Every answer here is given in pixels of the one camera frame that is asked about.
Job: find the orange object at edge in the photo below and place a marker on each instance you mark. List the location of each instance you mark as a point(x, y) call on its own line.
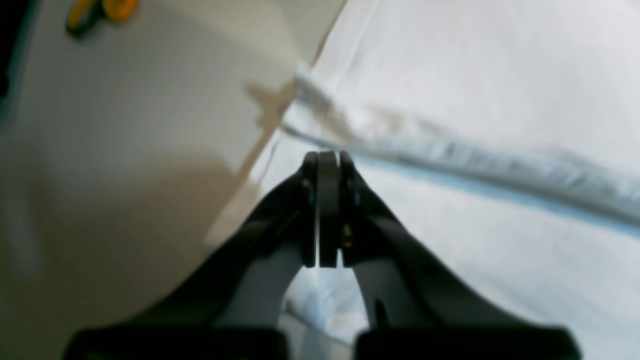
point(84, 14)

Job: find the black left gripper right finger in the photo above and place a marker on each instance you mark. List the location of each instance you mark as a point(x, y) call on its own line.
point(417, 308)

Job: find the white T-shirt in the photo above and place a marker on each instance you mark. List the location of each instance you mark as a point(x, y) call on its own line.
point(504, 134)

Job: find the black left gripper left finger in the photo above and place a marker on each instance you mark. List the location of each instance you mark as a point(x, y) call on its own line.
point(228, 308)

